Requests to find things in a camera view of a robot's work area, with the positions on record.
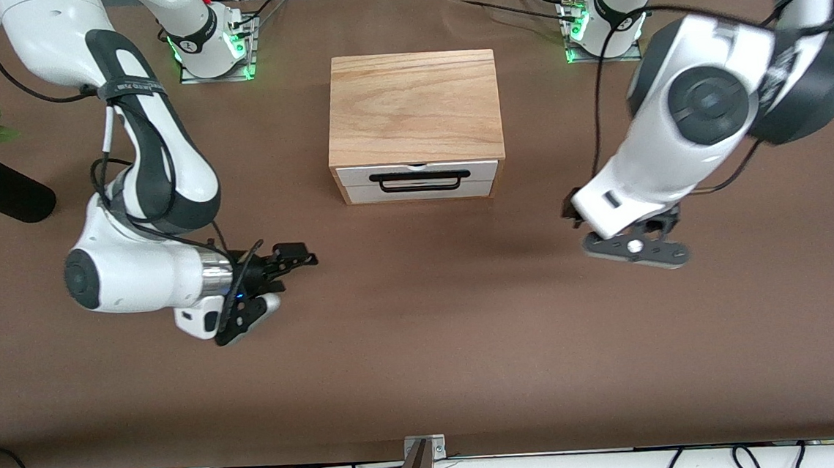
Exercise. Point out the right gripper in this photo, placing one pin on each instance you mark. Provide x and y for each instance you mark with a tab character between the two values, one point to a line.
255	269

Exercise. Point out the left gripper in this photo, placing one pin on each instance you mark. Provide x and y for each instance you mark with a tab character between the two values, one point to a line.
569	208

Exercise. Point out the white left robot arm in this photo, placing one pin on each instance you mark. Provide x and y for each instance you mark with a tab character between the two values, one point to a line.
699	67

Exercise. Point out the brown table cover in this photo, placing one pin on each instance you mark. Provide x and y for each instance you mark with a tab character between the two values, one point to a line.
424	336

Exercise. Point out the light wooden cabinet box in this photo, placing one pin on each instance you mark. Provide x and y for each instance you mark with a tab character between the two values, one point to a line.
414	106

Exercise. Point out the black vase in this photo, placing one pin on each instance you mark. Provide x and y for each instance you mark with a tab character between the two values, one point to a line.
11	196

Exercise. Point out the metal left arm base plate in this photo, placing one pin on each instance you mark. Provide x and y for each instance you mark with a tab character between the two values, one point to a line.
571	25

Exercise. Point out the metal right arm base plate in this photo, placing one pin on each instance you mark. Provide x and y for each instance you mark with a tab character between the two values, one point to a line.
246	51

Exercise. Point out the metal bracket plate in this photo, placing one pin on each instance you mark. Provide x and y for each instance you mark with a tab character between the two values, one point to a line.
439	449

